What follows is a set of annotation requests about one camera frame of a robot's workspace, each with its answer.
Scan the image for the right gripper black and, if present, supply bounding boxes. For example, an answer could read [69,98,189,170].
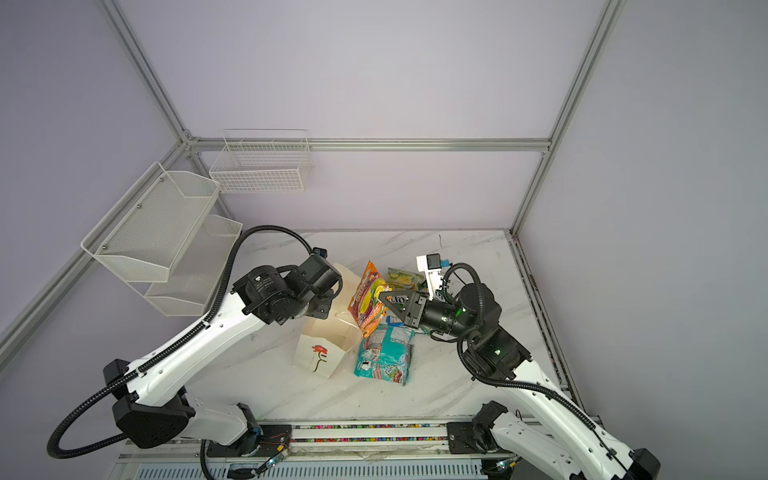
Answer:
[376,288,476,343]

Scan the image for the orange snack packet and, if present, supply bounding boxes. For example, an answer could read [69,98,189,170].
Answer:
[348,261,392,339]

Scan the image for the white floral paper bag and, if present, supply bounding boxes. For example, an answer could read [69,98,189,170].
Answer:
[292,263,362,379]

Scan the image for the teal snack packet top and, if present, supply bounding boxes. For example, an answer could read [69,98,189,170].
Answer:
[354,325,414,386]

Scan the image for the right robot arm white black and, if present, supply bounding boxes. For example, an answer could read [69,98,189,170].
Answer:
[378,283,661,479]

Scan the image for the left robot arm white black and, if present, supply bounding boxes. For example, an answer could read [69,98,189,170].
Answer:
[113,251,343,453]

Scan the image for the yellow-green snack packet back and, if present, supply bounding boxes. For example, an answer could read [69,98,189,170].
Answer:
[387,268,428,292]

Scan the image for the lower white mesh shelf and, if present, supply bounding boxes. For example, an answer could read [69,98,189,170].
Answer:
[143,214,242,318]

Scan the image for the white mesh shelf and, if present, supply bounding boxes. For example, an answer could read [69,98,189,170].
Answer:
[143,214,242,318]
[81,162,220,283]

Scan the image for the upper white mesh shelf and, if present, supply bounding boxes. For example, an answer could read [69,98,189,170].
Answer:
[81,162,220,283]

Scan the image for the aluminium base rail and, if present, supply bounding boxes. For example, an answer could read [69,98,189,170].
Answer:
[110,418,586,479]

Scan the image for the white wire basket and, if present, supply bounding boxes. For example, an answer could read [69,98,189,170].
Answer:
[209,129,313,194]

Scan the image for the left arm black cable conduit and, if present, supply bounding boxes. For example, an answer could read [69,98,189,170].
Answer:
[46,224,316,460]

